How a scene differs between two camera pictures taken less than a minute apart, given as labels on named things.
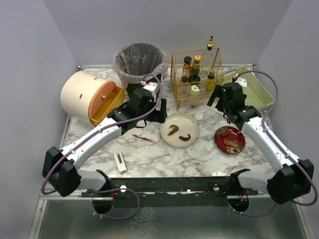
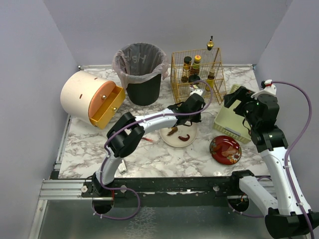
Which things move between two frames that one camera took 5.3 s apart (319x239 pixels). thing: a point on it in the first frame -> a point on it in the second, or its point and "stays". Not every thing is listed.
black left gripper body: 159,112 -> 193,118
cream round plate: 179,129 stays
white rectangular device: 121,165 stays
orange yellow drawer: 106,97 stays
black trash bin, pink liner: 131,62 stays
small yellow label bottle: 210,82 stays
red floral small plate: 230,140 -> 225,150
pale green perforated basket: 256,95 -> 231,122
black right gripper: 217,94 -> 234,98
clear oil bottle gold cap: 208,60 stays
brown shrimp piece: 175,128 stays
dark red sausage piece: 185,138 stays
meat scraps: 234,143 -> 231,151
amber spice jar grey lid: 187,68 stays
